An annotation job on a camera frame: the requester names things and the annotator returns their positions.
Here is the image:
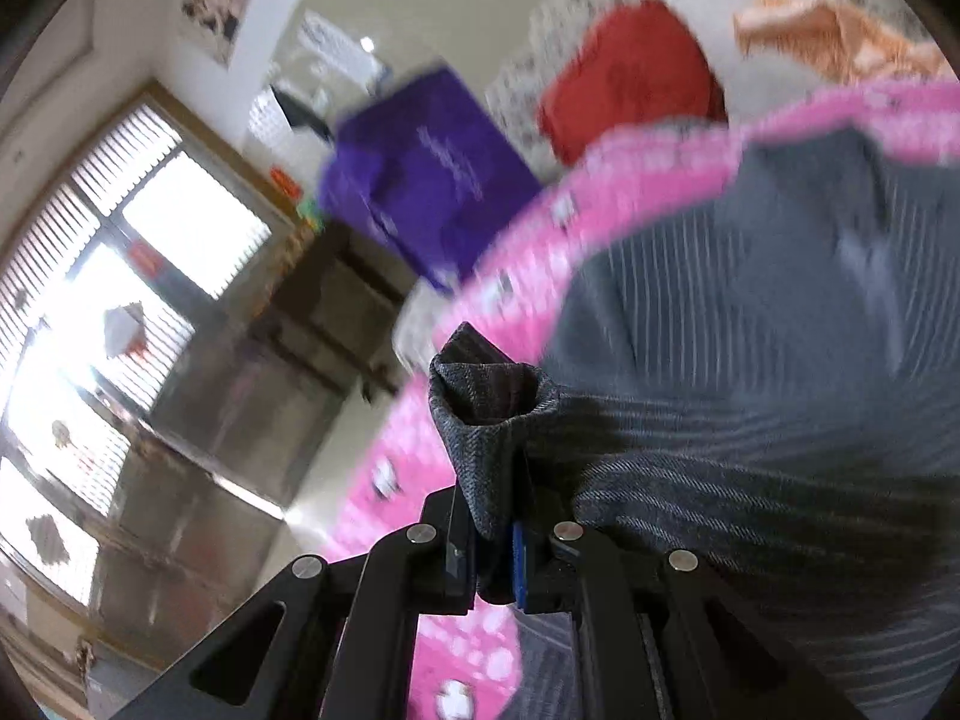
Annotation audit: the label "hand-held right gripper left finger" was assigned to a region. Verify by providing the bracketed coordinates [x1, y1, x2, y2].
[112, 484, 481, 720]

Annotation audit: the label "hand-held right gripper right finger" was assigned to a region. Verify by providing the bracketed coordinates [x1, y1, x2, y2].
[510, 516, 863, 720]

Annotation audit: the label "grey striped pants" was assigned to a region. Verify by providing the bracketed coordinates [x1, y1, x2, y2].
[427, 127, 960, 720]

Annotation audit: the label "metal cabinet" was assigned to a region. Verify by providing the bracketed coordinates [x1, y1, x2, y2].
[82, 307, 338, 661]

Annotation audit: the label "dark wooden table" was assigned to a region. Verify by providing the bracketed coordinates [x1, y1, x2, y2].
[255, 225, 421, 398]

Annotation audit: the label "pink penguin print blanket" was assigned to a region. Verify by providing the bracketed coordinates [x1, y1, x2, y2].
[322, 82, 960, 720]

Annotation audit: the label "purple tote bag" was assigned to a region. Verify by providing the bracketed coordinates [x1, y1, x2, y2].
[319, 66, 542, 293]

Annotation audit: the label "window with blinds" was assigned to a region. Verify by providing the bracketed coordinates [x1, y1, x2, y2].
[0, 101, 275, 608]

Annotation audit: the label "floral sofa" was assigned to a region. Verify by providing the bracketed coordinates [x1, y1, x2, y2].
[484, 0, 931, 181]

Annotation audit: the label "red heart pillow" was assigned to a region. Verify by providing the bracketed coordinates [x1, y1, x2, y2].
[538, 0, 728, 166]

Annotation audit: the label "white pillow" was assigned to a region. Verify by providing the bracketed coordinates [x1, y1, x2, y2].
[664, 0, 848, 128]

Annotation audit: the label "orange cloth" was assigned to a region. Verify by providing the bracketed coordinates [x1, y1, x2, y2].
[733, 0, 950, 87]

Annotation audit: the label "wall poster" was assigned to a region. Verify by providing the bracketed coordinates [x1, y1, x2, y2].
[180, 0, 260, 65]

